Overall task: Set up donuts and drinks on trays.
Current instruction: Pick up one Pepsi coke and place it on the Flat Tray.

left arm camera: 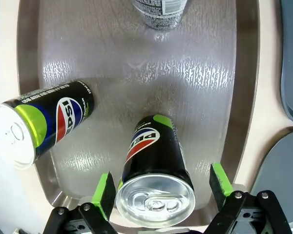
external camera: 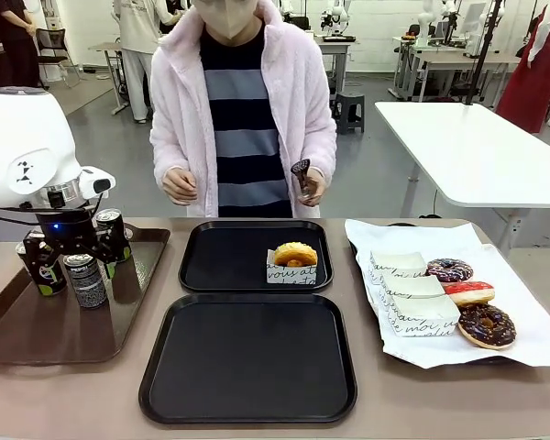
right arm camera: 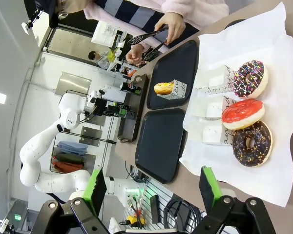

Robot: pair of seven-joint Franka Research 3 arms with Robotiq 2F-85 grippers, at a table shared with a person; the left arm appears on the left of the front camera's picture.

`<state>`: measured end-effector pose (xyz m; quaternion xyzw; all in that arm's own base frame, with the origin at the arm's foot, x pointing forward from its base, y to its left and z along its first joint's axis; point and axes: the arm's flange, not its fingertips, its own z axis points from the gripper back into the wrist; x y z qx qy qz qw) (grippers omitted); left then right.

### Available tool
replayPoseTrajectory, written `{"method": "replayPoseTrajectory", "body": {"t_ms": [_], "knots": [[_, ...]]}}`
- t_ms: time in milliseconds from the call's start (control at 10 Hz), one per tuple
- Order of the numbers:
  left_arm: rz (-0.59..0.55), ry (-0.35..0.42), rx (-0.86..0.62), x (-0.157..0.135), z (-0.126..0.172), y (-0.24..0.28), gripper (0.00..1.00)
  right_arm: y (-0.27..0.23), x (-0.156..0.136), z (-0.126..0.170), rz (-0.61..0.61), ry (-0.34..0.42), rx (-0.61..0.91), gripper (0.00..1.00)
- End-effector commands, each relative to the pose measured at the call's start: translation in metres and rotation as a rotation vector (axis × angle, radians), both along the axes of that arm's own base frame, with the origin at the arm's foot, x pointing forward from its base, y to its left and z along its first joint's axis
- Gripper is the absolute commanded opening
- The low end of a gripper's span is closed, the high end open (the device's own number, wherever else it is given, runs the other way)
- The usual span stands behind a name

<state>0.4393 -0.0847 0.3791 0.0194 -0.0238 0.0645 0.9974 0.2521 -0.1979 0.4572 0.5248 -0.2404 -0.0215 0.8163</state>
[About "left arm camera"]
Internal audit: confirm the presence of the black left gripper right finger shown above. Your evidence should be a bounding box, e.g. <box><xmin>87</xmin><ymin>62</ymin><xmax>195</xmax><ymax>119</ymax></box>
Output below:
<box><xmin>205</xmin><ymin>162</ymin><xmax>293</xmax><ymax>234</ymax></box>

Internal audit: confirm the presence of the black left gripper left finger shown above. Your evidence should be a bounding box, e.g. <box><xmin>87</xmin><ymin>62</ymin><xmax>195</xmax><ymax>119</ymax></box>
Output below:
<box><xmin>42</xmin><ymin>171</ymin><xmax>117</xmax><ymax>234</ymax></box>

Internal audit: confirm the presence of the black Pepsi can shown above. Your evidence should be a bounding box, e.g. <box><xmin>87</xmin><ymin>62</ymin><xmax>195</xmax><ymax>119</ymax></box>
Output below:
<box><xmin>0</xmin><ymin>80</ymin><xmax>95</xmax><ymax>169</ymax></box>
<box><xmin>131</xmin><ymin>0</ymin><xmax>188</xmax><ymax>30</ymax></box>
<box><xmin>114</xmin><ymin>114</ymin><xmax>196</xmax><ymax>227</ymax></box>

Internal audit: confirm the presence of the brown plastic tray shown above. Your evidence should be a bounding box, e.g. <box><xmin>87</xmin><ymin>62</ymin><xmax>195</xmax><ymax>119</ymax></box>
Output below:
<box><xmin>16</xmin><ymin>0</ymin><xmax>261</xmax><ymax>229</ymax></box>

